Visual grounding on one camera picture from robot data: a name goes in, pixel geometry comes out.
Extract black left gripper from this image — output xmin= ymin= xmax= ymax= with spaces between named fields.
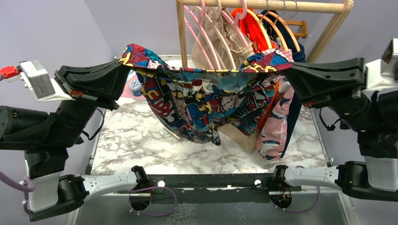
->
xmin=47 ymin=55 xmax=135 ymax=147

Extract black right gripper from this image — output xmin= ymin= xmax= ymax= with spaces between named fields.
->
xmin=278 ymin=56 xmax=382 ymax=133

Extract comic print shorts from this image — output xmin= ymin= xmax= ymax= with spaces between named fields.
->
xmin=119 ymin=44 xmax=293 ymax=145

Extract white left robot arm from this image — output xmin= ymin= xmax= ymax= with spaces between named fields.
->
xmin=0 ymin=60 xmax=150 ymax=222

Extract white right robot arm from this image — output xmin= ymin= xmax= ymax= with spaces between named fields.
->
xmin=270 ymin=58 xmax=398 ymax=202

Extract navy shorts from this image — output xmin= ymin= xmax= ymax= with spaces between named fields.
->
xmin=261 ymin=10 xmax=306 ymax=158

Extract wooden hanger back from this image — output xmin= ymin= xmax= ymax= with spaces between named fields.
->
xmin=257 ymin=0 xmax=304 ymax=53

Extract wooden hanger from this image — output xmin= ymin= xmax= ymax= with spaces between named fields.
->
xmin=246 ymin=8 xmax=273 ymax=53
xmin=257 ymin=0 xmax=304 ymax=53

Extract pink patterned shorts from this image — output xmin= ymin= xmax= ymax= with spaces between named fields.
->
xmin=256 ymin=79 xmax=294 ymax=161

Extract wooden hanger front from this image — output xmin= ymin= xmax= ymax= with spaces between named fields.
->
xmin=246 ymin=8 xmax=273 ymax=53

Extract pink plastic hanger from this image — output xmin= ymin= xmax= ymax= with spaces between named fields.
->
xmin=183 ymin=0 xmax=222 ymax=70

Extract beige shorts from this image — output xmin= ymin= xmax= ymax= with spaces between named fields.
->
xmin=190 ymin=7 xmax=259 ymax=154

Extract orange shorts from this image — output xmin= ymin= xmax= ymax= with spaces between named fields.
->
xmin=232 ymin=9 xmax=281 ymax=135

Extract cream plastic hanger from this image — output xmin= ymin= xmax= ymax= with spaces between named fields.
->
xmin=191 ymin=7 xmax=236 ymax=69

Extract pink hanger with shorts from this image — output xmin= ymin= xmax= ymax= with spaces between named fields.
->
xmin=221 ymin=0 xmax=248 ymax=47

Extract pink clipboard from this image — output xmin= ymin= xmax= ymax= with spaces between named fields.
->
xmin=121 ymin=70 xmax=145 ymax=100

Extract blue lidded jar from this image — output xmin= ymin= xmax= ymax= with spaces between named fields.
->
xmin=129 ymin=80 xmax=142 ymax=97

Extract wooden clothes rack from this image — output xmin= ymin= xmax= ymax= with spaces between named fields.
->
xmin=176 ymin=0 xmax=354 ymax=68

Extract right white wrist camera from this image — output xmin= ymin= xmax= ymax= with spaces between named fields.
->
xmin=362 ymin=38 xmax=398 ymax=91

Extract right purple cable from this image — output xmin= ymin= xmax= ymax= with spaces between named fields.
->
xmin=270 ymin=186 xmax=321 ymax=214

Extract purple cable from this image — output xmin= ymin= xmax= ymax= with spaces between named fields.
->
xmin=270 ymin=186 xmax=321 ymax=214
xmin=0 ymin=171 xmax=178 ymax=218

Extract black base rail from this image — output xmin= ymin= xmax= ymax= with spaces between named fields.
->
xmin=132 ymin=173 xmax=301 ymax=204

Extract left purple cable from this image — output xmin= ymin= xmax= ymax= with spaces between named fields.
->
xmin=0 ymin=171 xmax=178 ymax=218

